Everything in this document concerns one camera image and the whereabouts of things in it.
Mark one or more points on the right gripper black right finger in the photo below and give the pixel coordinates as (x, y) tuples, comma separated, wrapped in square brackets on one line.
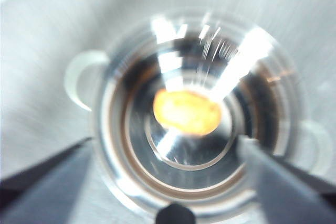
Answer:
[(286, 190)]

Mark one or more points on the brown potato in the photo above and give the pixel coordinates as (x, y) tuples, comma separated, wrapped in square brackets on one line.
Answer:
[(186, 112)]

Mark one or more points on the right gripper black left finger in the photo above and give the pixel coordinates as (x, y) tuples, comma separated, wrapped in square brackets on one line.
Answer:
[(52, 190)]

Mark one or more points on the pale green electric pot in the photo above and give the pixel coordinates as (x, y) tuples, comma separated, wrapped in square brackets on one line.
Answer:
[(118, 119)]

